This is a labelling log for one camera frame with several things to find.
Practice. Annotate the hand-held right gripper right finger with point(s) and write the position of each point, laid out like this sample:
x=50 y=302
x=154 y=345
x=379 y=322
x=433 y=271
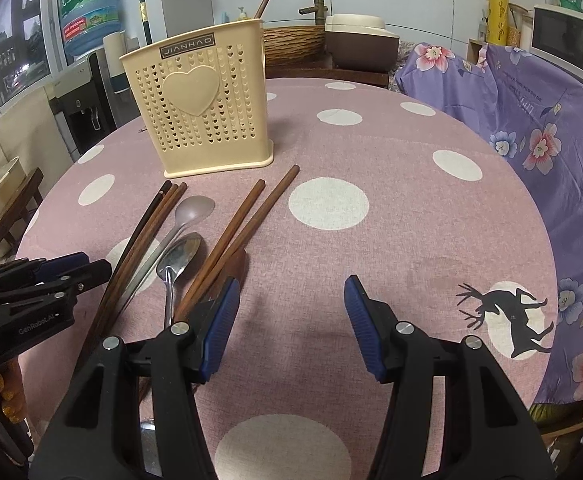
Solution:
x=364 y=327

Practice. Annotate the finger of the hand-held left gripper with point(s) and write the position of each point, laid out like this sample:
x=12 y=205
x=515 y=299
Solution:
x=91 y=272
x=66 y=262

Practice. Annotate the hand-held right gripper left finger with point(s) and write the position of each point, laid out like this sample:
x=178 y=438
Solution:
x=219 y=330

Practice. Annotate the dark wooden chopstick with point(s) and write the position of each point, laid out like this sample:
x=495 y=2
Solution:
x=139 y=235

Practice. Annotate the dark wooden spatula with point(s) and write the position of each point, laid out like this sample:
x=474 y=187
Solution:
x=239 y=265

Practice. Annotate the shiny metal spoon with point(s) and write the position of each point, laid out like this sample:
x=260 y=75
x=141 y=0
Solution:
x=149 y=445
x=179 y=257

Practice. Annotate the brown wooden chopstick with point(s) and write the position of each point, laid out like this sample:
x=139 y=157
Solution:
x=156 y=220
x=263 y=210
x=169 y=212
x=230 y=230

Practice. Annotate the matte grey spoon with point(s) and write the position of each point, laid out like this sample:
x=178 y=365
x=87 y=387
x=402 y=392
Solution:
x=194 y=212

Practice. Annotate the beige perforated utensil holder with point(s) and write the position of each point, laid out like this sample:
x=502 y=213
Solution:
x=196 y=125

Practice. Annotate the pink polka dot tablecloth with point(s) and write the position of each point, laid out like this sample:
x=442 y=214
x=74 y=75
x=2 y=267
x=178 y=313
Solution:
x=321 y=270

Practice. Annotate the dark wooden stool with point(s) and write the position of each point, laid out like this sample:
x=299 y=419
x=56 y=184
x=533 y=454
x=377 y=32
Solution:
x=18 y=205

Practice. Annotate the water dispenser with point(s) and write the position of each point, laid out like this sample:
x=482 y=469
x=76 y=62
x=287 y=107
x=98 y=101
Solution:
x=78 y=110

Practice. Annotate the white paper cup dispenser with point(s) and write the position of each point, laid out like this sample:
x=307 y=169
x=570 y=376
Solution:
x=116 y=55

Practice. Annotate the glass window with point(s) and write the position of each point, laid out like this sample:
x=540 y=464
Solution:
x=11 y=45

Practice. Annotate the blue water bottle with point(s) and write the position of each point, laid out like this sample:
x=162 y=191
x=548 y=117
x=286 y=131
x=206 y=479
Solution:
x=91 y=10

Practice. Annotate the black gold-tipped stick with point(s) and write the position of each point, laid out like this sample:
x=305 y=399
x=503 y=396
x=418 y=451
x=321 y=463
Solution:
x=145 y=20

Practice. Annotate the wooden counter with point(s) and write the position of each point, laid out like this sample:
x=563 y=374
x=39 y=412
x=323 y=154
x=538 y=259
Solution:
x=321 y=74

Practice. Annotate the brown and white rice cooker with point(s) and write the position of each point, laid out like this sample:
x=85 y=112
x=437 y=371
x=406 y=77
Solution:
x=361 y=45

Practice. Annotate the purple floral cloth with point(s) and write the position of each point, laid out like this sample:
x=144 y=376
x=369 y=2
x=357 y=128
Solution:
x=546 y=110

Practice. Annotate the small pale bottle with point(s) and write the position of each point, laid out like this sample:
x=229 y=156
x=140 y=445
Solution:
x=226 y=18

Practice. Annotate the woven basket basin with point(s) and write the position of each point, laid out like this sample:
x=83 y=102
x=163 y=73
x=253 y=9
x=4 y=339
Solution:
x=291 y=40

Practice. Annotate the small wooden box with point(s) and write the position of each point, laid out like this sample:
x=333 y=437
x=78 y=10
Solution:
x=476 y=50

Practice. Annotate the yellow pump soap bottle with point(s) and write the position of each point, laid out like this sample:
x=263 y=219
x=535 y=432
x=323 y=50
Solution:
x=243 y=13

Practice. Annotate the bronze faucet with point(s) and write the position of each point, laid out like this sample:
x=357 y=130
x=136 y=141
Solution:
x=319 y=10

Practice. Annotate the yellow printed roll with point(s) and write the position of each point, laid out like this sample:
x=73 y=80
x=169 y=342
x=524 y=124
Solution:
x=497 y=10

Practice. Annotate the white microwave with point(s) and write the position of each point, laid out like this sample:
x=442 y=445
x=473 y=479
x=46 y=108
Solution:
x=561 y=35

